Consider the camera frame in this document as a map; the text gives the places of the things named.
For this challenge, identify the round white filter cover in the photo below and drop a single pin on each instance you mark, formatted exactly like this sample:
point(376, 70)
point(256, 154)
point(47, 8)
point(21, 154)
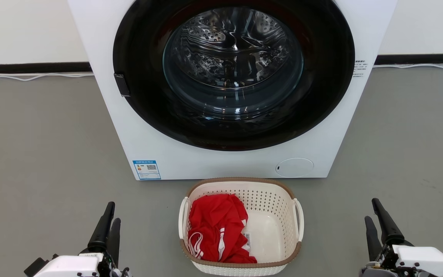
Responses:
point(294, 167)

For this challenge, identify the small printed text sticker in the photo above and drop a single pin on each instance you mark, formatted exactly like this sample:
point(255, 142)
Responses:
point(359, 69)

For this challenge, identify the red garment with white stripes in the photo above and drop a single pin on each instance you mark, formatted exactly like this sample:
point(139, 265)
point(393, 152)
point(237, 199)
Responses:
point(214, 223)

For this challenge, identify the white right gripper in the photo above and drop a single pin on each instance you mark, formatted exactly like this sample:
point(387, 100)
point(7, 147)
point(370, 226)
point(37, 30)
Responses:
point(425, 259)

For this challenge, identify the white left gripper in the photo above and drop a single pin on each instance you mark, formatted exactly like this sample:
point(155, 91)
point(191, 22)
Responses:
point(71, 266)

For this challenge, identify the white perforated laundry basket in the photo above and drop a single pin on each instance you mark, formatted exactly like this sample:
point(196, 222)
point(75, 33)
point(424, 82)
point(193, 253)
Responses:
point(271, 200)

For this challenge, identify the steel washing drum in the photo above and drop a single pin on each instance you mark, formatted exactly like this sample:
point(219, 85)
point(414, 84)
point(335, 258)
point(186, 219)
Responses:
point(233, 57)

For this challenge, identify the black baseboard strip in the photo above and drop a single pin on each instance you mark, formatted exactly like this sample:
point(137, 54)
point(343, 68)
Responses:
point(421, 59)
point(33, 67)

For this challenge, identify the blue energy label sticker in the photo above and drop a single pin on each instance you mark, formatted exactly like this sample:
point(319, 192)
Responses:
point(147, 170)

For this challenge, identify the black round washer door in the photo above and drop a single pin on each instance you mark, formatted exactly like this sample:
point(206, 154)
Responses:
point(140, 57)

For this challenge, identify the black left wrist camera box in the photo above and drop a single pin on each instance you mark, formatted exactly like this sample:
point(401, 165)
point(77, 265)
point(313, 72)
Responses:
point(33, 266)

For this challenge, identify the white washing machine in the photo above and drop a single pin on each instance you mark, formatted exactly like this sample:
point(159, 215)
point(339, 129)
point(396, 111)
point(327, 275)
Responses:
point(102, 46)

